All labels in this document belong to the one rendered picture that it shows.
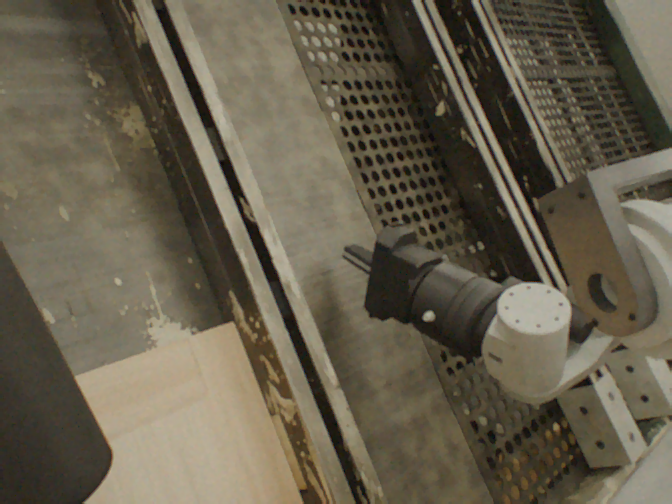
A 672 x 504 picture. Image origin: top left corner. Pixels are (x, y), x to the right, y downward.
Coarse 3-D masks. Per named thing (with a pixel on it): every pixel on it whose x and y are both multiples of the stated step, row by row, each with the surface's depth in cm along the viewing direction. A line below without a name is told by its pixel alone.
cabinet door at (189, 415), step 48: (192, 336) 61; (96, 384) 53; (144, 384) 56; (192, 384) 59; (240, 384) 62; (144, 432) 55; (192, 432) 57; (240, 432) 60; (144, 480) 53; (192, 480) 56; (240, 480) 58; (288, 480) 61
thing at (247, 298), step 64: (128, 0) 65; (128, 64) 68; (192, 64) 66; (192, 128) 63; (192, 192) 65; (256, 192) 65; (256, 256) 62; (256, 320) 61; (320, 384) 62; (320, 448) 59
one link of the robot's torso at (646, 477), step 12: (660, 444) 28; (648, 456) 28; (660, 456) 27; (648, 468) 26; (660, 468) 26; (636, 480) 25; (648, 480) 25; (660, 480) 25; (624, 492) 25; (636, 492) 24; (648, 492) 24; (660, 492) 24
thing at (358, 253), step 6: (348, 246) 75; (354, 246) 76; (360, 246) 76; (348, 252) 75; (354, 252) 74; (360, 252) 74; (366, 252) 75; (372, 252) 75; (354, 258) 74; (360, 258) 73; (366, 258) 73; (372, 258) 73; (366, 264) 73
